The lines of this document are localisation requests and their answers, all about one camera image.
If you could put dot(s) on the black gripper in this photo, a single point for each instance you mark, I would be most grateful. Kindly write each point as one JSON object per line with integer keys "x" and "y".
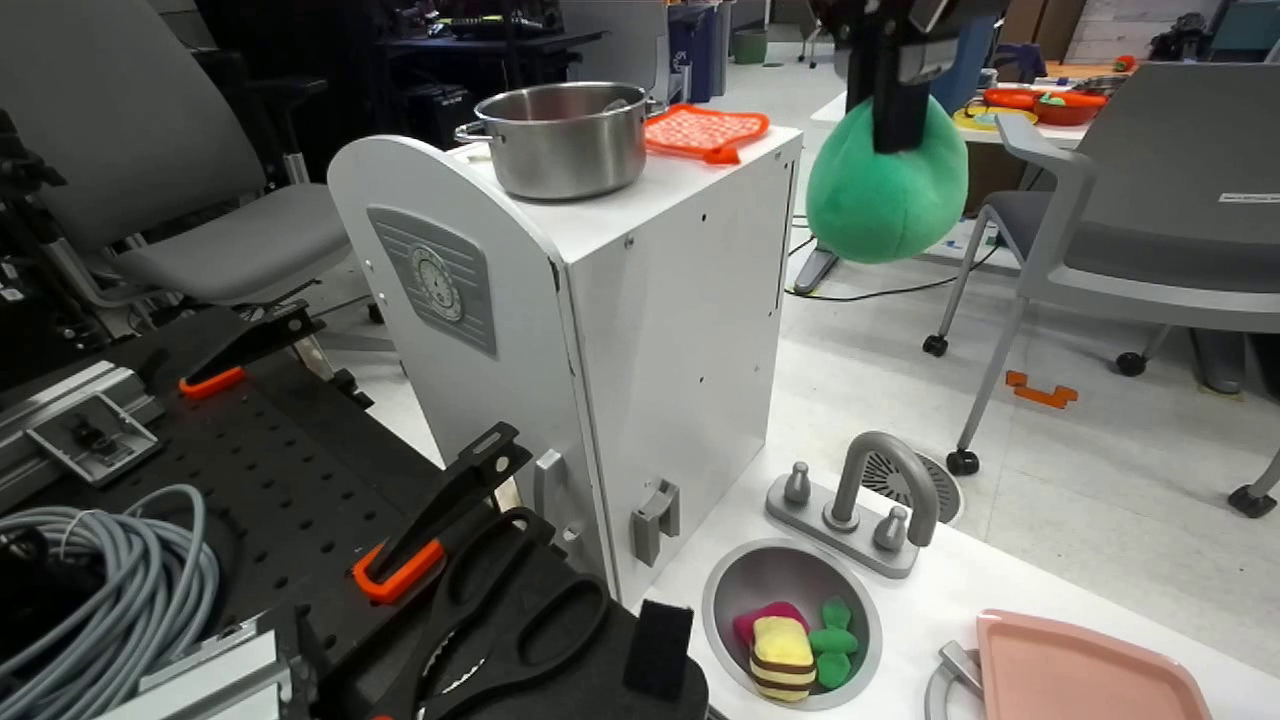
{"x": 884, "y": 41}

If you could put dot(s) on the green plush toy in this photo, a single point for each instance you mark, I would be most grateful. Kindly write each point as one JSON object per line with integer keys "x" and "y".
{"x": 884, "y": 200}

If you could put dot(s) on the yellow and black sponge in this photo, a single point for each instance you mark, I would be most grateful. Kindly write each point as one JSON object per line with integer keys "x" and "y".
{"x": 783, "y": 660}

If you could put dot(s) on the orange mesh pot holder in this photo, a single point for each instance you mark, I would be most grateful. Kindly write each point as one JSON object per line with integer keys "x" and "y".
{"x": 703, "y": 130}

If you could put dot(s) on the white toy kitchen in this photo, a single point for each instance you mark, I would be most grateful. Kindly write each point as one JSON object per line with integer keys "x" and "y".
{"x": 667, "y": 294}

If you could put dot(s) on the silver metal pot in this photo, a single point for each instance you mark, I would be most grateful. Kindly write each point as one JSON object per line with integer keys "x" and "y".
{"x": 563, "y": 153}

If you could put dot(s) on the grey toy faucet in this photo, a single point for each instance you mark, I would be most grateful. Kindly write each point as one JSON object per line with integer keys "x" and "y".
{"x": 866, "y": 484}

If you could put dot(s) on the grey toy sink bowl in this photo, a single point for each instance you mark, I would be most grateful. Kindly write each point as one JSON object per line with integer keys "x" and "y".
{"x": 783, "y": 574}

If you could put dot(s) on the pink plush toy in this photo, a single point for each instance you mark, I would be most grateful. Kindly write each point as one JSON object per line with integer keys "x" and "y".
{"x": 746, "y": 625}

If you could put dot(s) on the white desk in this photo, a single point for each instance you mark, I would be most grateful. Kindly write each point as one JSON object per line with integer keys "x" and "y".
{"x": 827, "y": 119}

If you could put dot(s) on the orange basket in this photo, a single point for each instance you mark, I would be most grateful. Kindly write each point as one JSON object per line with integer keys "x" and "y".
{"x": 1044, "y": 105}

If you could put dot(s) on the grey office chair with casters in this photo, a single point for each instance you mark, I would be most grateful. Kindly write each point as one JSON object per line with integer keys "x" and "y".
{"x": 1147, "y": 225}

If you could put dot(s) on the pink plastic tray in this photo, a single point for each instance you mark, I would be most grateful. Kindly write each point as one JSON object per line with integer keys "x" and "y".
{"x": 1081, "y": 672}

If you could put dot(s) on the small black box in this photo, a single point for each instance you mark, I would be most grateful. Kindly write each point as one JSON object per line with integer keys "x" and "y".
{"x": 657, "y": 649}

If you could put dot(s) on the black orange bar clamp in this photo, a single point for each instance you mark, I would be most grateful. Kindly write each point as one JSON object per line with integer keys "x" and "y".
{"x": 245, "y": 344}
{"x": 443, "y": 515}

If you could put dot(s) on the black scissors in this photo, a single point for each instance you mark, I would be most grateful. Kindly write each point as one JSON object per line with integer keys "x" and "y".
{"x": 532, "y": 635}

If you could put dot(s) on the grey padded chair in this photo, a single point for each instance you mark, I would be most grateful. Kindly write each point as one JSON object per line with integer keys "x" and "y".
{"x": 201, "y": 243}

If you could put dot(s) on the black pegboard table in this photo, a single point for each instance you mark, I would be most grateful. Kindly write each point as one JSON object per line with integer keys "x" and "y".
{"x": 281, "y": 480}

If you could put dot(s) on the metal plate with black part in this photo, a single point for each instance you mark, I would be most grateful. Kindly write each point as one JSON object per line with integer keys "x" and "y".
{"x": 94, "y": 443}

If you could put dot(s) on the metal bracket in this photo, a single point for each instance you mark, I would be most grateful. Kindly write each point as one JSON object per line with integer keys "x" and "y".
{"x": 223, "y": 672}

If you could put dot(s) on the aluminium rail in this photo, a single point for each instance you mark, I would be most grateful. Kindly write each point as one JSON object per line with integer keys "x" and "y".
{"x": 55, "y": 402}

